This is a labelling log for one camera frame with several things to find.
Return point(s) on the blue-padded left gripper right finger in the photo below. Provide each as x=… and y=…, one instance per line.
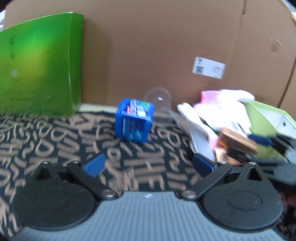
x=212, y=174

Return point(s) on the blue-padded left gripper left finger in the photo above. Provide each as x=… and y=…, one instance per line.
x=86, y=174

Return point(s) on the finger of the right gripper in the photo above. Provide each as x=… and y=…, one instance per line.
x=277, y=142
x=237, y=157

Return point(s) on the copper metallic box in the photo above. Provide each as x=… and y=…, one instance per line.
x=221, y=155
x=229, y=139

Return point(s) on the white pink glove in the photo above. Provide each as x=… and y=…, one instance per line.
x=225, y=109
x=203, y=138

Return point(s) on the blue gum container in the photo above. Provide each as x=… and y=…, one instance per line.
x=133, y=120

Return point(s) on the light green open box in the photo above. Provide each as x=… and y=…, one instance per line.
x=269, y=121

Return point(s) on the small dark green box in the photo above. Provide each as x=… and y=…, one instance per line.
x=204, y=122

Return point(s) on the patterned black tan cloth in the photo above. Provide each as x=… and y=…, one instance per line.
x=40, y=200

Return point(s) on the clear plastic cup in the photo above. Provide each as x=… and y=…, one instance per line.
x=160, y=98

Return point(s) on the white shipping label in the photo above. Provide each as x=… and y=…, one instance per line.
x=208, y=68

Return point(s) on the tall green gift box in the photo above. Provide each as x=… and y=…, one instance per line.
x=41, y=66

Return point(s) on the large brown cardboard box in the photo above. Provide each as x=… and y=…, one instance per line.
x=130, y=47

